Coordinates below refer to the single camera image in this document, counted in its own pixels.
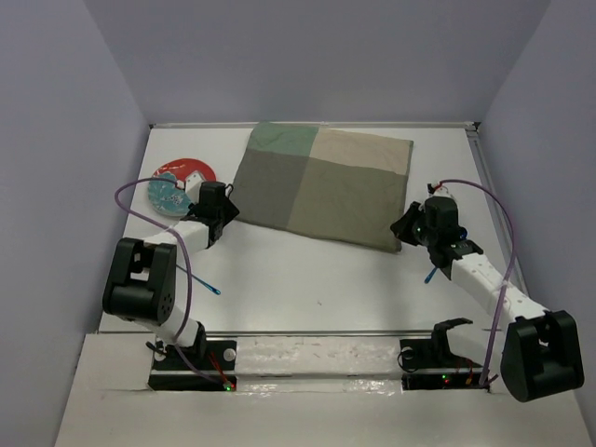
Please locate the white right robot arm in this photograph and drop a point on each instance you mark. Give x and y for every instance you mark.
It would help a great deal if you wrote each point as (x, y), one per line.
(541, 354)

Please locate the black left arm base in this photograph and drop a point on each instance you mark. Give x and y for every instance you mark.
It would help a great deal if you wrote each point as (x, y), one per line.
(214, 372)

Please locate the blue metallic spoon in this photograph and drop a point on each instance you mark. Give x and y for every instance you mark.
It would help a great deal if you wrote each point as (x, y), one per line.
(430, 274)

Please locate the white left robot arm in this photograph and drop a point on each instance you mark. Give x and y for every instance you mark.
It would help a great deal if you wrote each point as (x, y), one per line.
(150, 280)

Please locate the blue metallic fork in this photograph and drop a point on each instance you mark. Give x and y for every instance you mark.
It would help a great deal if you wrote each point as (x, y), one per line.
(199, 280)

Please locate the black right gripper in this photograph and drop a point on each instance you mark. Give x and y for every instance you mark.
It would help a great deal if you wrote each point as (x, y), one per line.
(400, 226)

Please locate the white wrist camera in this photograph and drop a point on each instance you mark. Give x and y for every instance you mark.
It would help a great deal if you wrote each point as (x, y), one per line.
(192, 185)
(438, 189)

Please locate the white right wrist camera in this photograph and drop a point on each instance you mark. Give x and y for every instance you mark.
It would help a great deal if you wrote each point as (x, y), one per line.
(438, 189)

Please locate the red floral plate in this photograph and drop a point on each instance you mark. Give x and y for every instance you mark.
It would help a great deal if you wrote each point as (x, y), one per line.
(168, 198)

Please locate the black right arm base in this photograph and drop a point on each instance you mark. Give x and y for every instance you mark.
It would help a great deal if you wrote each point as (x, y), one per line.
(428, 363)

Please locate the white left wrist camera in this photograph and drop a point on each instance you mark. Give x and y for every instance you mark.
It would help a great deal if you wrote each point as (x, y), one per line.
(192, 185)

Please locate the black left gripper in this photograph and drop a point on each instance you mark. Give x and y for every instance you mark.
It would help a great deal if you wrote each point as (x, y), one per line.
(229, 211)

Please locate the green beige patchwork cloth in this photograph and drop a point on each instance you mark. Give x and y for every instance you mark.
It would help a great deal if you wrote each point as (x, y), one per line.
(322, 183)

